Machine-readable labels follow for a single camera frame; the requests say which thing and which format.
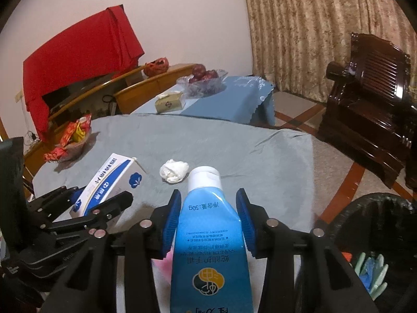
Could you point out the crumpled white tissue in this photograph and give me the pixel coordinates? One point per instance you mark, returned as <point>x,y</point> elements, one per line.
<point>174,171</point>

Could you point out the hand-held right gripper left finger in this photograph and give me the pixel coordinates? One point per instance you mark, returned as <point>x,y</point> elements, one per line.
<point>171,221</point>

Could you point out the beige patterned curtain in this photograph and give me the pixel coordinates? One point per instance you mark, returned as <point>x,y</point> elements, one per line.
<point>309,32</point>

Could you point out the glass fruit bowl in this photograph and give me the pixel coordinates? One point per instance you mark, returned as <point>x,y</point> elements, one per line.
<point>205,88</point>

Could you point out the green rubber glove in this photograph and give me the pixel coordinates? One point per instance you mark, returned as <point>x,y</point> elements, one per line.
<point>379,283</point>

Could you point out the red apple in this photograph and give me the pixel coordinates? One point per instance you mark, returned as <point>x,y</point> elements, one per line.
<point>211,74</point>
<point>198,71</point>

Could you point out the wooden chair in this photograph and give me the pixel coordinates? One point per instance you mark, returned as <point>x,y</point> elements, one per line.
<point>146,93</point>
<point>32,159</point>

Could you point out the orange ribbed cloth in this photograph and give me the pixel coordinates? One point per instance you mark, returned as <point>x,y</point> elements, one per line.
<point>347,257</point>

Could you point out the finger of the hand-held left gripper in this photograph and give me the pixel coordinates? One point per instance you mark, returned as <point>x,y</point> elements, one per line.
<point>53,205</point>
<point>97,216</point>

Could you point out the black lined trash bin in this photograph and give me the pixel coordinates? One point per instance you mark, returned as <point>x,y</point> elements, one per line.
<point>374,221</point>

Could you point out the red cloth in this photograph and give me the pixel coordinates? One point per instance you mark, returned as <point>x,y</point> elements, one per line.
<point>81,49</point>

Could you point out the dark wooden armchair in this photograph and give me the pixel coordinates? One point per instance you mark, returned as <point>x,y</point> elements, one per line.
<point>368,114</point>

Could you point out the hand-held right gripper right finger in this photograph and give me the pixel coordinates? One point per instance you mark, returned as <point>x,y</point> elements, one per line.
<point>246,221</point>

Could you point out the white and blue box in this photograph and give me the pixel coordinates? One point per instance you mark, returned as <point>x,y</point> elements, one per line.
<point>110,179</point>

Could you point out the light blue tablecloth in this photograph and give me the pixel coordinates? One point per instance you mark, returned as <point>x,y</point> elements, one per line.
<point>228,101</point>

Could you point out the blue tube with white cap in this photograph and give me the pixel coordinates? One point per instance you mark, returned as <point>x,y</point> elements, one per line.
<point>208,234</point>

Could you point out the yellow tissue box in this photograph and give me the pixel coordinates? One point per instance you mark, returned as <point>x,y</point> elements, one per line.
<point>169,103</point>

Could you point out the bowl of red snack packets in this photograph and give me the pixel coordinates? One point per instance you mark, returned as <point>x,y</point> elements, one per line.
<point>70,140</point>

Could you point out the orange plastic bag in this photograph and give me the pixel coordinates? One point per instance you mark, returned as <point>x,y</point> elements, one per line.
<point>156,67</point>

